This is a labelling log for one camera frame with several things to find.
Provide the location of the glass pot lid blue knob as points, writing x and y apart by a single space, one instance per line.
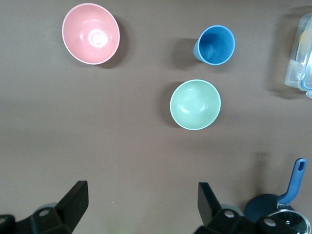
296 223

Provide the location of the green bowl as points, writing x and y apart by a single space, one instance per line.
195 104

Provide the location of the pink bowl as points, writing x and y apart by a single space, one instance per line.
90 33

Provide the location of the blue ribbed cup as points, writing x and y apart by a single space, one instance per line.
214 45

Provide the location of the clear plastic container blue lid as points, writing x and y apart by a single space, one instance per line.
298 68

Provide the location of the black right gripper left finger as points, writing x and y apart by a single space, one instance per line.
72 207

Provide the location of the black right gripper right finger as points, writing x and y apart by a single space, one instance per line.
209 212

